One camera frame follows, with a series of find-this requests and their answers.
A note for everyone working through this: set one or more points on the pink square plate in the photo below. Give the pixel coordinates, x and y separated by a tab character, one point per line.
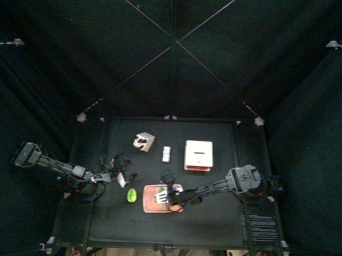
151	200

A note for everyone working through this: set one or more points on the green toy pea pod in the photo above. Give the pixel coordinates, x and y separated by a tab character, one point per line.
131	195

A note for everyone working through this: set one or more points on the orange toy food piece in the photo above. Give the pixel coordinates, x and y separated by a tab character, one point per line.
177	208

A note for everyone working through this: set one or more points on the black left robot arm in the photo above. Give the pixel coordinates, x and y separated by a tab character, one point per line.
50	163

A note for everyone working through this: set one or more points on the small white block strip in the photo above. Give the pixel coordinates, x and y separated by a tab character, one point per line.
166	154

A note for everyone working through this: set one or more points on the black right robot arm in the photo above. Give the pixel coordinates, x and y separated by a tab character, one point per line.
232	181

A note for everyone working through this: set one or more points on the white box with red base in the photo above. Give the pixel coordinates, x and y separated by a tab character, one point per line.
198	154

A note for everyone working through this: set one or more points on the grey metal frame bracket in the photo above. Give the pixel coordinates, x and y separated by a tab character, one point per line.
333	44
81	117
170	117
14	42
260	121

